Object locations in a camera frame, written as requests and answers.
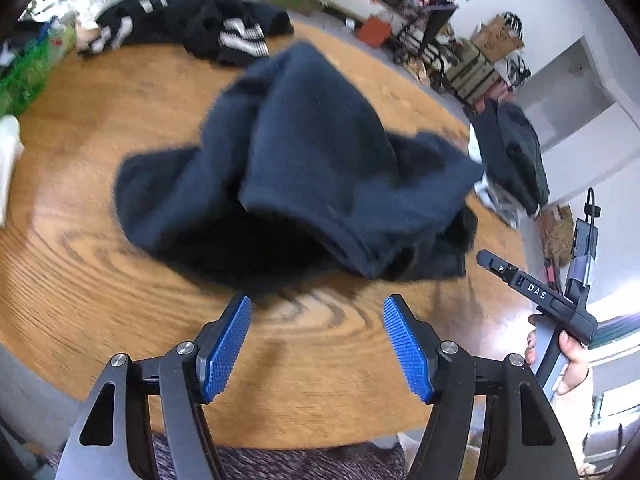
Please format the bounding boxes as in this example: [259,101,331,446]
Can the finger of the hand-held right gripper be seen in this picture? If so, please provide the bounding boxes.
[476,249,521,286]

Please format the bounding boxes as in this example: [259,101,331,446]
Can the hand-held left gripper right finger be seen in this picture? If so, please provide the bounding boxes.
[382,294,581,480]

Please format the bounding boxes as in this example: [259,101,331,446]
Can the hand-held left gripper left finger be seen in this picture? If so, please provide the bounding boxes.
[55,294,252,480]

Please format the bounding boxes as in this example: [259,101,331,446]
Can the dark navy sweatpants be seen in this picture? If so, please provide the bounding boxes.
[115,41,486,281]

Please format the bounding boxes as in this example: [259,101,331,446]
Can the person's right forearm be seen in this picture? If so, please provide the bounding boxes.
[545,367,596,466]

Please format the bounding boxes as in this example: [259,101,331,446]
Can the person's right hand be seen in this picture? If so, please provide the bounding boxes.
[525,329,594,395]

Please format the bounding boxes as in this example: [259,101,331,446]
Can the black folded garment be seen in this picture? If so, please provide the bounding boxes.
[470,100,551,216]

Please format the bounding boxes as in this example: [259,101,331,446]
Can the person's mottled purple knitwear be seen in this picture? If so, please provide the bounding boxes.
[47,432,408,480]

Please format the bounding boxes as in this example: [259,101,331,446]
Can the olive suitcase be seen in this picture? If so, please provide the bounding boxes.
[442,40,501,96]

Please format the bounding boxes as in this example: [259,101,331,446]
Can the black standing fan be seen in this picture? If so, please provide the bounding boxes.
[505,55,533,86]

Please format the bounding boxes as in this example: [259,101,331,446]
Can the printed cardboard box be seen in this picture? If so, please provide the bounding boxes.
[470,12,526,63]

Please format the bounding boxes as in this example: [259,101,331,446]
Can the black folding cart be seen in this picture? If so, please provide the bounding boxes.
[392,0,473,81]

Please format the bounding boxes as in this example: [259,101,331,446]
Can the orange paper bag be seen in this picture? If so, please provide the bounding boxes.
[357,16,392,47]

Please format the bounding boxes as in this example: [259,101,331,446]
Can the white tissue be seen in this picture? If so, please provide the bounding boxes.
[0,115,26,226]

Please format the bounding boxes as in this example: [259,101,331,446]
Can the white low cabinet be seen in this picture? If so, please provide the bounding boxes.
[320,0,401,26]

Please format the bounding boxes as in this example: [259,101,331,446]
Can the black white-striped jacket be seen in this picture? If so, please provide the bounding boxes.
[80,0,296,68]

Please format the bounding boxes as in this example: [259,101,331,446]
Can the green plastic basket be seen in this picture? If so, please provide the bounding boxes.
[0,30,78,116]

